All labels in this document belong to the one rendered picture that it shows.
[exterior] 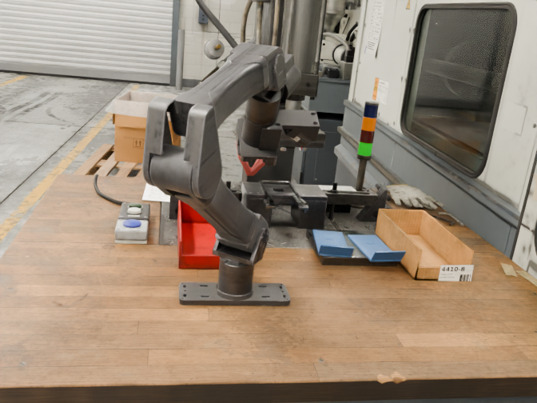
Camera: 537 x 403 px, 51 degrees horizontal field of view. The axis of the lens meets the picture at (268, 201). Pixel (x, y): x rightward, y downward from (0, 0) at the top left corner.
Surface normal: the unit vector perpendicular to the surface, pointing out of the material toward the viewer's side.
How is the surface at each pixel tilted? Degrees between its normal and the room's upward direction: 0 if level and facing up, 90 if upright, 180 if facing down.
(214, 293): 0
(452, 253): 90
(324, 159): 90
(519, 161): 90
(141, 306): 0
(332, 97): 90
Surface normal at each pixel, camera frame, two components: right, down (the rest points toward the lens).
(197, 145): -0.42, 0.14
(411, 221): 0.16, 0.33
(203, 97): -0.06, -0.81
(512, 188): -0.99, -0.06
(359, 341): 0.10, -0.95
